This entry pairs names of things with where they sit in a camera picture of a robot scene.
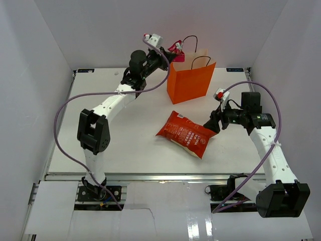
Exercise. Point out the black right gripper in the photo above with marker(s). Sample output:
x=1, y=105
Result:
x=213, y=124

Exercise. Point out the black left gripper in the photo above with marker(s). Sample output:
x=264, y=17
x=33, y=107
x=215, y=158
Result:
x=159, y=56

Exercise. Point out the red candy wrapper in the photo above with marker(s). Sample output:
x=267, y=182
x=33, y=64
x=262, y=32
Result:
x=177, y=49

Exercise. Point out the large red chips bag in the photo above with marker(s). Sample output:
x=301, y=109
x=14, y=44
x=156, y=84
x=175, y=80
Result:
x=191, y=136

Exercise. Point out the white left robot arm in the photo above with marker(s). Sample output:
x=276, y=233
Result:
x=93, y=128

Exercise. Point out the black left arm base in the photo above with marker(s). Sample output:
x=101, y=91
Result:
x=90, y=193

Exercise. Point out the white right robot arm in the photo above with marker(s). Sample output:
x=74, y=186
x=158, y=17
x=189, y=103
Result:
x=283, y=195

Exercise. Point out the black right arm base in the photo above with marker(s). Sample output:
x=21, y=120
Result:
x=220, y=192

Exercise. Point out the orange paper bag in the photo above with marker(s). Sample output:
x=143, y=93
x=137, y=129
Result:
x=190, y=79

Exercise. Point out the white front cover board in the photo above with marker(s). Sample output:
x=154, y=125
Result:
x=153, y=211

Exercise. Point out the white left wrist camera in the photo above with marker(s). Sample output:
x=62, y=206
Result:
x=154, y=40

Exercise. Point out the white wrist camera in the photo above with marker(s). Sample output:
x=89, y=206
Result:
x=154, y=40
x=222, y=96

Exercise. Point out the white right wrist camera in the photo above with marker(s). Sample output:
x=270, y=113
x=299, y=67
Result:
x=222, y=96

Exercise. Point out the aluminium front table rail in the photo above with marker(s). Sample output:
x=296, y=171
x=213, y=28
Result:
x=125, y=179

